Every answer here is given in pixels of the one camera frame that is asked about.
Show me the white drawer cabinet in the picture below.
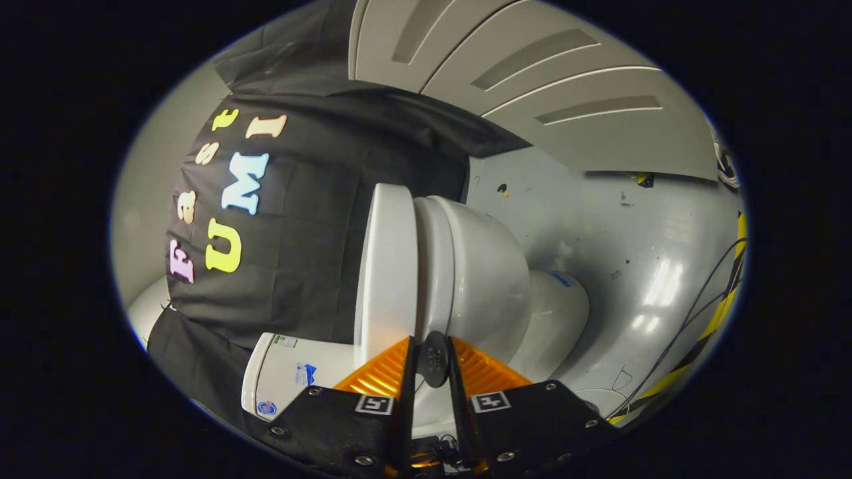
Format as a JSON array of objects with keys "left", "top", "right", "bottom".
[{"left": 347, "top": 0, "right": 720, "bottom": 182}]

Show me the yellow black floor tape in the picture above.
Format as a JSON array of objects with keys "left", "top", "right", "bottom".
[{"left": 609, "top": 212, "right": 747, "bottom": 425}]

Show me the white ceramic toilet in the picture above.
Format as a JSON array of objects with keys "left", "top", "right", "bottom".
[{"left": 241, "top": 195, "right": 590, "bottom": 440}]

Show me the black backdrop cloth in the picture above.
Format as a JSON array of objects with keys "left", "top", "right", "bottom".
[{"left": 146, "top": 0, "right": 533, "bottom": 430}]

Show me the white toilet lid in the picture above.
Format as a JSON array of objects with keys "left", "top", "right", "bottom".
[{"left": 353, "top": 183, "right": 452, "bottom": 389}]

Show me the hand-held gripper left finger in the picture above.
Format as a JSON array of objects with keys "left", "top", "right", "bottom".
[{"left": 265, "top": 335, "right": 419, "bottom": 479}]

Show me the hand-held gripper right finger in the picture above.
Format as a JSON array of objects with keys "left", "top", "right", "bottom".
[{"left": 447, "top": 335, "right": 621, "bottom": 478}]

